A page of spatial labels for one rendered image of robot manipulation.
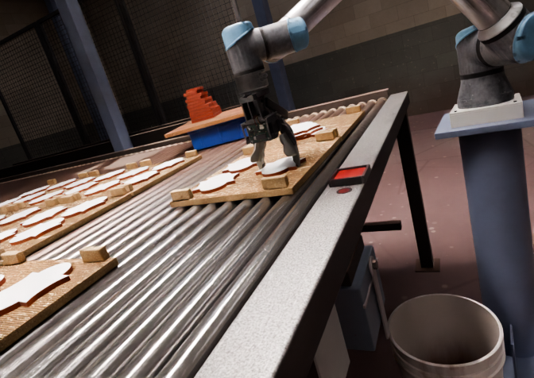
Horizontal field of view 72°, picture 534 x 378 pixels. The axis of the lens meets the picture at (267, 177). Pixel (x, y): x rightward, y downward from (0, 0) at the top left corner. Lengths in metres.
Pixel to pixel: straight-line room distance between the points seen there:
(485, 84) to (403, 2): 4.81
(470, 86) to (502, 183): 0.31
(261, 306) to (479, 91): 0.98
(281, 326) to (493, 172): 1.00
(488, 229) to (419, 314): 0.35
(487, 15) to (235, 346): 0.97
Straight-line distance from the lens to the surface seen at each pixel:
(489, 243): 1.43
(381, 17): 6.09
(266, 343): 0.41
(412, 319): 1.37
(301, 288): 0.48
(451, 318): 1.40
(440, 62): 5.98
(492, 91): 1.27
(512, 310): 1.56
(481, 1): 1.12
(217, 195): 0.89
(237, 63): 0.88
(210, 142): 1.83
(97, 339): 0.55
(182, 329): 0.49
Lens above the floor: 1.17
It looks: 15 degrees down
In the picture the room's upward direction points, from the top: 16 degrees counter-clockwise
